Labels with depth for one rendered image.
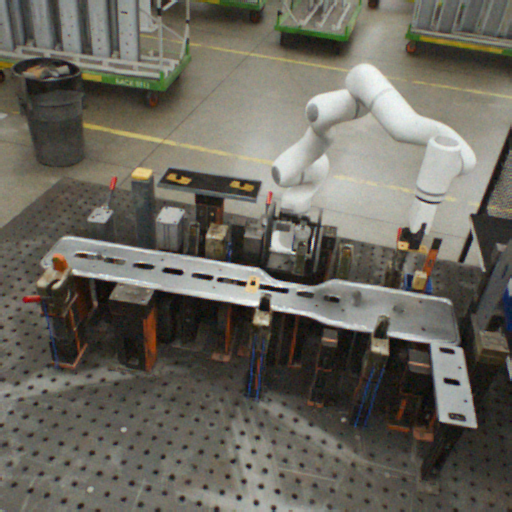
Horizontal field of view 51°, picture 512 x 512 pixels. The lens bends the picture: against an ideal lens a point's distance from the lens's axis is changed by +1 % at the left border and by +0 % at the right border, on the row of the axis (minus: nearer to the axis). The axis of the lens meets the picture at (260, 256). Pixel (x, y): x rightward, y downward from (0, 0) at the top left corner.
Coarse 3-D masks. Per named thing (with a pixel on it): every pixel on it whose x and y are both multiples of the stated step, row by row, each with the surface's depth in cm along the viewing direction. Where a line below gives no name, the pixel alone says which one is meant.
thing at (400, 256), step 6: (402, 228) 173; (408, 228) 173; (402, 234) 172; (408, 234) 170; (402, 240) 175; (396, 246) 177; (402, 246) 176; (396, 252) 177; (402, 252) 177; (396, 258) 177; (402, 258) 178; (402, 264) 178; (402, 270) 179
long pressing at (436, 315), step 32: (128, 256) 183; (160, 256) 185; (192, 256) 186; (160, 288) 172; (192, 288) 173; (224, 288) 174; (288, 288) 177; (320, 288) 178; (352, 288) 180; (384, 288) 180; (320, 320) 167; (352, 320) 167; (416, 320) 170; (448, 320) 171
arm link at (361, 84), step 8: (360, 64) 156; (368, 64) 156; (352, 72) 157; (360, 72) 154; (368, 72) 153; (376, 72) 153; (352, 80) 156; (360, 80) 153; (368, 80) 152; (376, 80) 151; (384, 80) 152; (352, 88) 157; (360, 88) 154; (368, 88) 152; (376, 88) 150; (384, 88) 150; (352, 96) 161; (360, 96) 155; (368, 96) 152; (360, 104) 169; (368, 104) 153; (360, 112) 172; (368, 112) 173
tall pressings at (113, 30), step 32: (0, 0) 507; (32, 0) 525; (64, 0) 521; (96, 0) 516; (128, 0) 511; (0, 32) 523; (32, 32) 567; (64, 32) 537; (96, 32) 533; (128, 32) 528
